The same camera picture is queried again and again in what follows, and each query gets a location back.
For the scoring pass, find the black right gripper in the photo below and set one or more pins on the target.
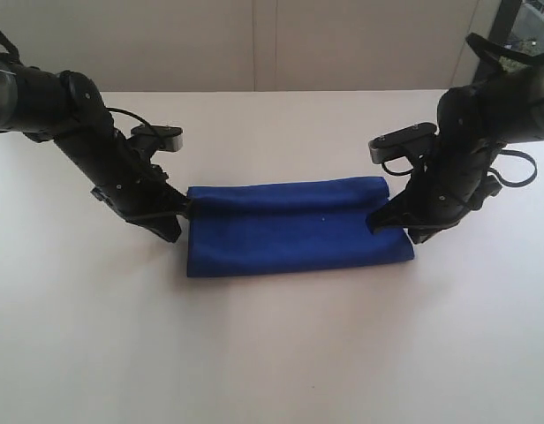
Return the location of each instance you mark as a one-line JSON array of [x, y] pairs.
[[447, 183]]

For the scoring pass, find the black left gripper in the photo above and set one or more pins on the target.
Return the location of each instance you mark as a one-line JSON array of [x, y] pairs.
[[125, 179]]

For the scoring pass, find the blue towel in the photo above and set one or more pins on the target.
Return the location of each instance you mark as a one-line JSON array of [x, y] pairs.
[[290, 227]]

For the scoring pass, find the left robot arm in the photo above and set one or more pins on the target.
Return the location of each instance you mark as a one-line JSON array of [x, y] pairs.
[[68, 109]]

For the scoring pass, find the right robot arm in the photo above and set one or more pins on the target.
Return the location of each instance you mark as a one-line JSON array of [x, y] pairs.
[[507, 108]]

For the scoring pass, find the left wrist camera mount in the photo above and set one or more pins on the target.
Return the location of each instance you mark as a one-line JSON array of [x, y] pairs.
[[157, 137]]

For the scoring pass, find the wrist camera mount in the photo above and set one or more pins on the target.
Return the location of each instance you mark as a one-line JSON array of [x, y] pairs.
[[412, 143], [157, 137]]

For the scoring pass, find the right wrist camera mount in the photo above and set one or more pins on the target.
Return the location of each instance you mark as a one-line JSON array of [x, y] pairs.
[[412, 143]]

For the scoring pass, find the black window frame post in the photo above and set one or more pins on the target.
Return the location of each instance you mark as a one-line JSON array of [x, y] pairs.
[[502, 22]]

